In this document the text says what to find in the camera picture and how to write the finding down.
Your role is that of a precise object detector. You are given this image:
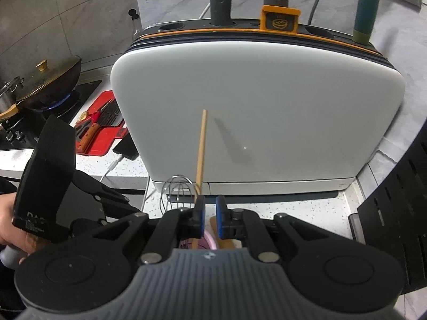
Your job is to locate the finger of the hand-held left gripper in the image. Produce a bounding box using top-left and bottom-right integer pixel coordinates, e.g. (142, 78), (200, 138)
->
(68, 169), (131, 207)
(65, 203), (147, 238)

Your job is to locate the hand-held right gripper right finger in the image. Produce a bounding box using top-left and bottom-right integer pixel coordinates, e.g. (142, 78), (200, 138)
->
(215, 196), (337, 263)

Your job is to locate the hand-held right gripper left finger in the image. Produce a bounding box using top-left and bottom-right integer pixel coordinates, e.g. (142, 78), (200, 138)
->
(91, 196), (205, 265)

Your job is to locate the pink mesh cup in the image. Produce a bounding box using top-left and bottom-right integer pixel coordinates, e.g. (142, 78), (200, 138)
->
(179, 229), (218, 251)

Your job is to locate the metal wire whisk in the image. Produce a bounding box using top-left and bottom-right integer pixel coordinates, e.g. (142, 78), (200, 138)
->
(162, 174), (195, 214)

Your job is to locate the wooden chopstick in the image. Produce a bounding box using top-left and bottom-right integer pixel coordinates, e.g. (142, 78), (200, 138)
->
(195, 109), (208, 197)

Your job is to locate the person's left hand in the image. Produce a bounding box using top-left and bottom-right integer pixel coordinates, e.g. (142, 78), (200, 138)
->
(0, 194), (46, 265)

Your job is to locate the black gas stove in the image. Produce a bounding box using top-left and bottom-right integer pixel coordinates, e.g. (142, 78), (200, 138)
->
(0, 80), (102, 151)

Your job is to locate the red plastic tray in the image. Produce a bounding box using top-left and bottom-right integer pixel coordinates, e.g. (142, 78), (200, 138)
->
(74, 90), (129, 156)

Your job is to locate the black smartphone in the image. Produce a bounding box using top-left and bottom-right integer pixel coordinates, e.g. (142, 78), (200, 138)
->
(113, 137), (139, 161)

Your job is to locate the stainless steel pot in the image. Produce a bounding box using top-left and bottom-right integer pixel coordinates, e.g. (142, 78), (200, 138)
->
(0, 77), (25, 114)

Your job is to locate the black wok with lid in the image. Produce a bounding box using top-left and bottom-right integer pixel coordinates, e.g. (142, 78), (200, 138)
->
(0, 55), (83, 121)

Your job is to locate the white knife sterilizer appliance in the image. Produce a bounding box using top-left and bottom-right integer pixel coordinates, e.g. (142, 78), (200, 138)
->
(110, 18), (406, 197)

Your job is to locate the black slotted knife block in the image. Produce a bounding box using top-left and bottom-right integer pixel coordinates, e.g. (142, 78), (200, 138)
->
(349, 137), (427, 294)

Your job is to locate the orange square cap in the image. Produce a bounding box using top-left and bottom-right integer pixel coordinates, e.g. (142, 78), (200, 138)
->
(260, 5), (301, 34)

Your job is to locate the white charging cable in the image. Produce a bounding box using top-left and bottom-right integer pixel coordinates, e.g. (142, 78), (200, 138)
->
(99, 155), (151, 215)

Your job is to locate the orange handled knife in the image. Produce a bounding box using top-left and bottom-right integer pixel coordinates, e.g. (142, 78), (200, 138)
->
(76, 123), (101, 154)

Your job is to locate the green knife handle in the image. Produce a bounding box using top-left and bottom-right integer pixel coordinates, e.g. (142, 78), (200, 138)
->
(353, 0), (381, 45)

